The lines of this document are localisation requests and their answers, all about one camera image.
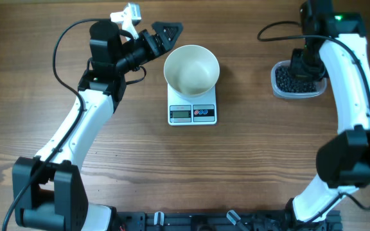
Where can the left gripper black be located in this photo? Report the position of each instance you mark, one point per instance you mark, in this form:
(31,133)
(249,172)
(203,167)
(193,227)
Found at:
(152,50)

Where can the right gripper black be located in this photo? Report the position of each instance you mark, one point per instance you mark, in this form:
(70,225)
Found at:
(296,70)

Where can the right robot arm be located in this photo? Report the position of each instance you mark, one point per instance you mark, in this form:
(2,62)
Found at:
(335,47)

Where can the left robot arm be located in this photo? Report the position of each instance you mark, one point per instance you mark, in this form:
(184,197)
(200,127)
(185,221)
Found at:
(48,190)

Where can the white bowl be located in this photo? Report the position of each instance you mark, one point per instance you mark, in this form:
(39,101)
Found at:
(191,70)

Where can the white digital kitchen scale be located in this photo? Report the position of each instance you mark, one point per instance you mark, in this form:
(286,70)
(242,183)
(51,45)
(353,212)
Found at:
(183,111)

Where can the clear plastic container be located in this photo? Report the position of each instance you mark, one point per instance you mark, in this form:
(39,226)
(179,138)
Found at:
(320,86)

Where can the black beans pile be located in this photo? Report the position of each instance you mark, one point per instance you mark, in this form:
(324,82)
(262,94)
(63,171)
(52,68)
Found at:
(286,83)

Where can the black mounting rail base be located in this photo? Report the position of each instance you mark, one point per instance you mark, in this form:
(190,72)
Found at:
(266,220)

